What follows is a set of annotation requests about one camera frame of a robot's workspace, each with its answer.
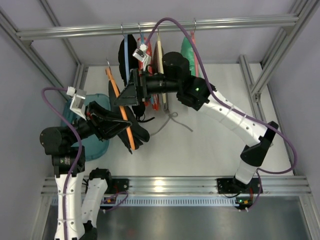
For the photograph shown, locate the black trousers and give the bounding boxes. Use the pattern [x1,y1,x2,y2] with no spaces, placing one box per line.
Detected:
[108,81,150,154]

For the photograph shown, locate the orange clothes hanger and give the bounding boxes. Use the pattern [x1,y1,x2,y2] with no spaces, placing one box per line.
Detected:
[105,58,136,150]

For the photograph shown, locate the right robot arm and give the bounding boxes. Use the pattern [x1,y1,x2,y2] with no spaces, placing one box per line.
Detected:
[114,51,279,195]

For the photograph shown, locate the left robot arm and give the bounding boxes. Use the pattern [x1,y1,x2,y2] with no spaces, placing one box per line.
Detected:
[39,101,131,240]

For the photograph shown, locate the black garment on blue hanger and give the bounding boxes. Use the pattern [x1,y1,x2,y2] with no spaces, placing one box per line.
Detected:
[118,34,155,123]

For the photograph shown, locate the light blue clothes hanger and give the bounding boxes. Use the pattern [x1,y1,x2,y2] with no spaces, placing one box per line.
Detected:
[120,24,130,82]

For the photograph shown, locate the pink clothes hanger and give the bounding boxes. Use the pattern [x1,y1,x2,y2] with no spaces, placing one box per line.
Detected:
[185,18,202,78]

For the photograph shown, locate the teal plastic bin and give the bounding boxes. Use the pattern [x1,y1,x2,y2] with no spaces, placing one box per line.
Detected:
[62,93,111,161]

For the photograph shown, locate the red patterned garment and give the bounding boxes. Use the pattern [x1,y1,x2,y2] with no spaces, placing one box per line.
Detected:
[137,35,159,111]

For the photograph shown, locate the green garment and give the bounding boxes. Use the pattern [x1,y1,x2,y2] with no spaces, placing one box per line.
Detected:
[180,36,201,77]

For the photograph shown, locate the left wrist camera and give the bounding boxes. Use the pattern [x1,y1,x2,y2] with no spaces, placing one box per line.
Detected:
[66,86,87,119]

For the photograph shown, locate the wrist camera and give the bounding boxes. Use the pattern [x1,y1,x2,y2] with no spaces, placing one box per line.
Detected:
[132,43,151,66]
[66,86,87,119]

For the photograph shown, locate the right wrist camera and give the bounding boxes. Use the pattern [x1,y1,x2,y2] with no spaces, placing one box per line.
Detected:
[132,43,151,66]

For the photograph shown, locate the grey brown garment with drawstring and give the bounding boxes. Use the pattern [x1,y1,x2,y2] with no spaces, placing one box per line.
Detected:
[150,48,194,137]

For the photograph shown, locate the left aluminium frame post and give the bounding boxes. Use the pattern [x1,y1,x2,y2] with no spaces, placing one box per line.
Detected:
[0,0,83,87]

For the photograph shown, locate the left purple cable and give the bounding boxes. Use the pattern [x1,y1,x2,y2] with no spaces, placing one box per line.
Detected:
[40,87,130,240]

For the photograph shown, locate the slotted cable duct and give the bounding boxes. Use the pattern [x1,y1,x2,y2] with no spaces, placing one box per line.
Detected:
[49,195,253,208]

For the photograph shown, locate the aluminium hanging rail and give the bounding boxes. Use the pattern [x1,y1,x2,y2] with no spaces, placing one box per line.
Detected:
[16,14,299,41]

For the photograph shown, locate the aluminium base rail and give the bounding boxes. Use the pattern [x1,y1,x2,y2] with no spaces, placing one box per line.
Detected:
[40,175,312,196]

